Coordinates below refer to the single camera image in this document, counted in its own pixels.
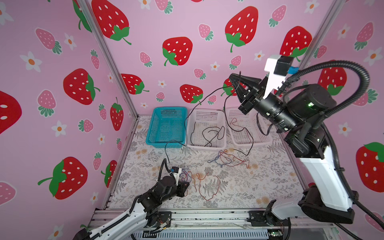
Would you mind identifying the white plastic basket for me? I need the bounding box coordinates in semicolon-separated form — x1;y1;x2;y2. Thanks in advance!
225;108;273;148
187;109;227;151

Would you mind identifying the white middle plastic basket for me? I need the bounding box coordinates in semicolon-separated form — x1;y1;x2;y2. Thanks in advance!
187;109;227;151

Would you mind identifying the teal plastic basket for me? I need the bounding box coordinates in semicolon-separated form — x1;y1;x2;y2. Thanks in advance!
146;107;188;149

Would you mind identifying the left aluminium corner post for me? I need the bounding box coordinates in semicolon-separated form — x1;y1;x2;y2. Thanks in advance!
77;0;139;118

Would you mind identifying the floral table mat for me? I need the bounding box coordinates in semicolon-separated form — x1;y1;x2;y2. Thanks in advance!
109;116;303;209

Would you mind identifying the aluminium corner post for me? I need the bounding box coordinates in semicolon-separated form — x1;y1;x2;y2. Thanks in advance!
77;0;139;118
298;0;346;70

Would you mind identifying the thin red cable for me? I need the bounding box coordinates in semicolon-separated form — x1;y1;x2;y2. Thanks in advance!
229;117;251;145

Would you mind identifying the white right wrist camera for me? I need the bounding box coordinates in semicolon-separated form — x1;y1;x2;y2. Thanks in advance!
263;55;295;99

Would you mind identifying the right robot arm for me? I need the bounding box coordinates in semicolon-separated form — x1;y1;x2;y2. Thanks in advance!
229;57;384;230

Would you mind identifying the white right plastic basket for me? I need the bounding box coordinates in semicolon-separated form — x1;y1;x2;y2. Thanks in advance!
225;108;273;148

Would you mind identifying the right aluminium corner post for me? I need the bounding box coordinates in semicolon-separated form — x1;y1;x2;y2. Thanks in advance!
298;0;346;70

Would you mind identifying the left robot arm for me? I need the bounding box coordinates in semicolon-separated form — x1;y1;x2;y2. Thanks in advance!
74;159;190;240

